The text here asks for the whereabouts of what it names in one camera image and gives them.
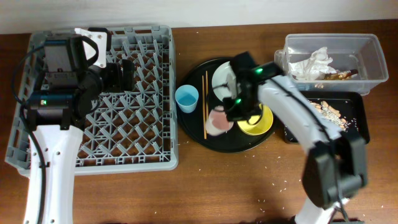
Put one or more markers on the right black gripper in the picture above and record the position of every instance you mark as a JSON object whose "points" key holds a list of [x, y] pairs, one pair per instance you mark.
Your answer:
{"points": [[233, 116]]}

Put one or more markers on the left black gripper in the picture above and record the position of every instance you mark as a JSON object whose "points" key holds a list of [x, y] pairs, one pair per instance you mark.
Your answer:
{"points": [[115, 84]]}

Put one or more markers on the yellow plastic bowl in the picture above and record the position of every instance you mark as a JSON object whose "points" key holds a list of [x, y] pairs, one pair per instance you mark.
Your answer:
{"points": [[258, 124]]}

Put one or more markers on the pink plastic cup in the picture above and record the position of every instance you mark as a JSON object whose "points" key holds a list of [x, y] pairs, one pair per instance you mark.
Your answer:
{"points": [[217, 122]]}

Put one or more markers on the light blue plastic cup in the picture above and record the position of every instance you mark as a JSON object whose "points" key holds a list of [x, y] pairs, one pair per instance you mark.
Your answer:
{"points": [[186, 97]]}

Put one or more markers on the food scraps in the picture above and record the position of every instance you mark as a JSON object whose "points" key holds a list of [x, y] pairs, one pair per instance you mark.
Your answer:
{"points": [[331, 114]]}

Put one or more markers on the gold foil wrapper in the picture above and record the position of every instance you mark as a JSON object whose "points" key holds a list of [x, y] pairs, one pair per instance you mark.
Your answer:
{"points": [[345, 75]]}

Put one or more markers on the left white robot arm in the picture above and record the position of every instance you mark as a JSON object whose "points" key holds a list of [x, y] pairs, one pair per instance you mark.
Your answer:
{"points": [[66, 90]]}

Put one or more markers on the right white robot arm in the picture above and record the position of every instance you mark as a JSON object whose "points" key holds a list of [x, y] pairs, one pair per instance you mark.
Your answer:
{"points": [[336, 165]]}

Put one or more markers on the grey dishwasher rack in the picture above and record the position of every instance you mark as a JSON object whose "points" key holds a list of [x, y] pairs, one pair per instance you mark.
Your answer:
{"points": [[132, 131]]}

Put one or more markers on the round black tray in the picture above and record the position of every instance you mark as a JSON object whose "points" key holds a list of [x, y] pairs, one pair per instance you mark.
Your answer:
{"points": [[233, 140]]}

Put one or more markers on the left wooden chopstick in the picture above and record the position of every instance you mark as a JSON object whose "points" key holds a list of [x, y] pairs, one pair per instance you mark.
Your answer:
{"points": [[203, 107]]}

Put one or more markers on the wooden chopstick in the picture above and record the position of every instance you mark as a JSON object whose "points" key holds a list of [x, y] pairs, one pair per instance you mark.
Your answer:
{"points": [[206, 96], [203, 107]]}

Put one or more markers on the right wooden chopstick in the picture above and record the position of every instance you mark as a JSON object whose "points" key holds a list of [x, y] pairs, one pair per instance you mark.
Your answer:
{"points": [[206, 96]]}

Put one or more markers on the crumpled white tissue in bin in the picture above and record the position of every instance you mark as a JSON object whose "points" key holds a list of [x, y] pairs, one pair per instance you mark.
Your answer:
{"points": [[313, 68]]}

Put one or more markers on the clear plastic bin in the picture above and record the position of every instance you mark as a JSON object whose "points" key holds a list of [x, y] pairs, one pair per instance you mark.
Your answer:
{"points": [[361, 52]]}

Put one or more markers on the black rectangular bin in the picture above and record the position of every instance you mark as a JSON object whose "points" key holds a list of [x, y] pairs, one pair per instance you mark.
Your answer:
{"points": [[350, 106]]}

